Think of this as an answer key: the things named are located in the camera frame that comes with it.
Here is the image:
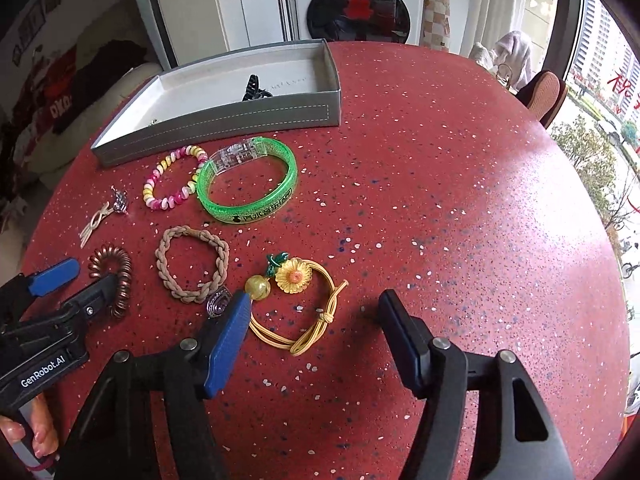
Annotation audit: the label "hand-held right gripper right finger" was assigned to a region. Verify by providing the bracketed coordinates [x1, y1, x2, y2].
[377, 289, 576, 480]

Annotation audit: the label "red handled mop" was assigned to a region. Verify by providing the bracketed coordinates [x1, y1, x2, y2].
[255, 0, 296, 42]

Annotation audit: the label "white cloth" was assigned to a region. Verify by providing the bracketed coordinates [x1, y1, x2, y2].
[492, 30, 539, 89]

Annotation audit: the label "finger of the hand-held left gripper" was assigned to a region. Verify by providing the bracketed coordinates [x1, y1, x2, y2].
[55, 274, 118, 333]
[0, 258, 81, 306]

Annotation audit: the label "small silver charm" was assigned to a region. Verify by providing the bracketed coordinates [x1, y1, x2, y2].
[110, 186, 130, 217]

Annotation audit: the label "green translucent bangle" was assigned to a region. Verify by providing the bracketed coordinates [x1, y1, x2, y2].
[196, 136, 299, 223]

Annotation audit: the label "silver spiked hair clip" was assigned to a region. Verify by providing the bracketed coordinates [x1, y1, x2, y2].
[79, 201, 113, 249]

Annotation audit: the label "brown chair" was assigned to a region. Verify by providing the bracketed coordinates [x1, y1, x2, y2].
[515, 70, 570, 129]

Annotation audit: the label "black hair clip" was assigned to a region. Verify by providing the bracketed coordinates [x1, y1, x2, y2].
[241, 74, 273, 103]

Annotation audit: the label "brown spiral hair tie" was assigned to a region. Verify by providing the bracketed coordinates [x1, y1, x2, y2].
[88, 245, 133, 318]

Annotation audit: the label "pink yellow bead bracelet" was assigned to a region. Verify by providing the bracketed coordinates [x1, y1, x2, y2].
[143, 145, 209, 211]

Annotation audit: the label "tan braided bracelet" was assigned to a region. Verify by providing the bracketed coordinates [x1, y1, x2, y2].
[155, 226, 231, 305]

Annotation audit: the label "white cabinet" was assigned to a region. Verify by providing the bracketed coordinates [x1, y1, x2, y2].
[126, 0, 302, 69]

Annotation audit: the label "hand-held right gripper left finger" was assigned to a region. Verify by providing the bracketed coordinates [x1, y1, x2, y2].
[54, 290, 253, 480]

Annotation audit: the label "cream leather sofa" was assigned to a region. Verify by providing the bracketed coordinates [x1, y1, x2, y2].
[0, 61, 166, 211]

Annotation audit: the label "person's left hand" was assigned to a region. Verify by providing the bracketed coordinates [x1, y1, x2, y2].
[0, 394, 57, 471]

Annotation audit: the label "red printed cushion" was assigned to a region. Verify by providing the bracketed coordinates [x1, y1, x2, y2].
[12, 45, 81, 128]

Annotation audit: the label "white curtain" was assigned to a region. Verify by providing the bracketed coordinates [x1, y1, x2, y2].
[459, 0, 532, 61]

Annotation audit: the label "white washing machine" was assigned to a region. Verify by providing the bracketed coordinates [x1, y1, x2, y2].
[290, 0, 426, 47]

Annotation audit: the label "yellow sunflower hair tie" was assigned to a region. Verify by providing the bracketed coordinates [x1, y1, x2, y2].
[244, 253, 349, 357]

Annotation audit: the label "grey shallow box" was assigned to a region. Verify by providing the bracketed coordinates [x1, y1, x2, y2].
[91, 38, 343, 168]

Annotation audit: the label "black clothes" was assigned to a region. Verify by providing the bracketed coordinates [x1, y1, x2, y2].
[52, 40, 149, 134]

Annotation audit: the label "checkered tiled column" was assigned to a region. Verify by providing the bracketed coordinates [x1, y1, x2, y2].
[422, 0, 454, 51]

